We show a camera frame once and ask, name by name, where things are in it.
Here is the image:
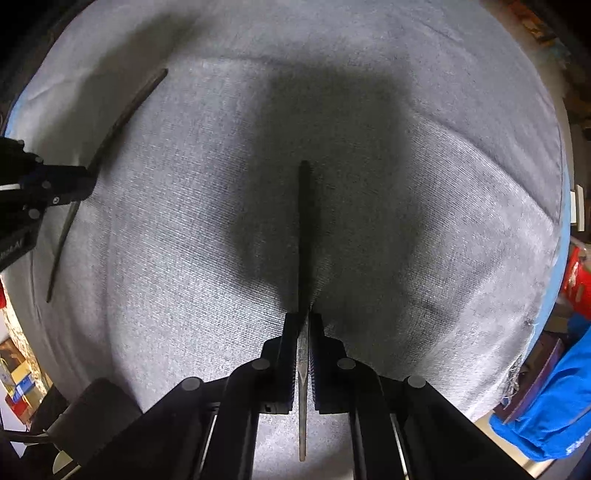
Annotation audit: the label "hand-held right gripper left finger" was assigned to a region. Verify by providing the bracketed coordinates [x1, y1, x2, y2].
[83, 313, 300, 480]

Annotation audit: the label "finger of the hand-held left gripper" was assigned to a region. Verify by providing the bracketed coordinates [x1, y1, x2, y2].
[28, 163, 99, 209]

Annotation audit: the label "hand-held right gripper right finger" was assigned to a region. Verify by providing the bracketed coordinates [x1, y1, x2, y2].
[309, 313, 532, 480]

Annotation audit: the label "dark chopstick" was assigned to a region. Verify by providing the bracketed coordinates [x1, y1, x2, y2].
[46, 68, 169, 304]
[295, 160, 311, 462]

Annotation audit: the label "colourful cardboard boxes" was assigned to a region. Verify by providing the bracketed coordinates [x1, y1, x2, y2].
[0, 338, 48, 422]

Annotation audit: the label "dark stool seat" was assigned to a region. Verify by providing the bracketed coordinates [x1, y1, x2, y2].
[32, 376, 144, 468]

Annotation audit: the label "grey tablecloth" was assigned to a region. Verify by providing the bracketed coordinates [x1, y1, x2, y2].
[7, 0, 572, 480]

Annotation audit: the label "dark brown board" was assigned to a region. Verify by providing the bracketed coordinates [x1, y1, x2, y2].
[499, 339, 565, 424]

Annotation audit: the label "blue fabric bag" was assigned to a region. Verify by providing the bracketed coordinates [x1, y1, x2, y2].
[489, 318, 591, 462]

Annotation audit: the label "blue round table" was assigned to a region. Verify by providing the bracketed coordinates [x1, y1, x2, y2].
[0, 92, 573, 356]

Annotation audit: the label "red packet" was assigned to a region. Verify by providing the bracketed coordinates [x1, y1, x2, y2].
[562, 240, 591, 315]

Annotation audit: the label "white stool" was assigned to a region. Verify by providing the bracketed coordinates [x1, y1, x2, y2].
[570, 185, 584, 227]

